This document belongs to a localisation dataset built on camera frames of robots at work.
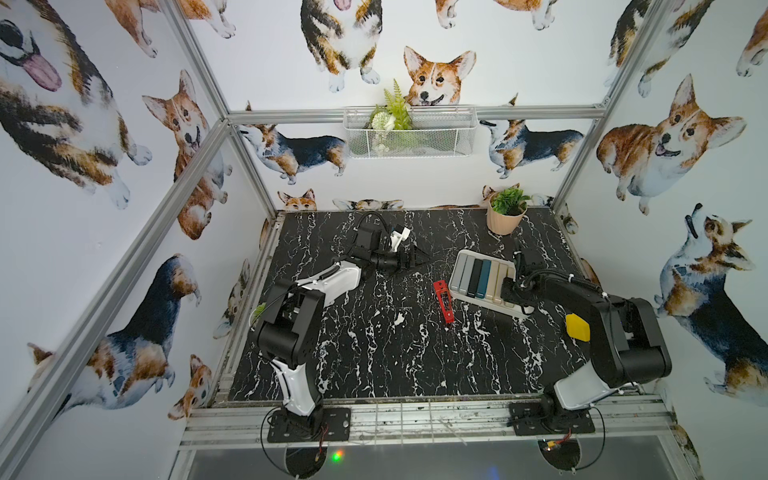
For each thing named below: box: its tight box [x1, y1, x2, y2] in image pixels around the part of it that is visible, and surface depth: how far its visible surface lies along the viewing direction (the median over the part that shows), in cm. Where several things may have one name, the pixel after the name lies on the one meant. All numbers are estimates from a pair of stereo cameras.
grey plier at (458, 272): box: [450, 253, 467, 291], surface depth 102 cm
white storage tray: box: [449, 250, 529, 318], surface depth 96 cm
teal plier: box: [476, 259, 491, 299], surface depth 99 cm
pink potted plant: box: [487, 188, 531, 236], surface depth 108 cm
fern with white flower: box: [371, 79, 414, 154], surface depth 85 cm
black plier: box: [467, 259, 483, 298], surface depth 100 cm
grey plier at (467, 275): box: [459, 255, 475, 295], surface depth 100 cm
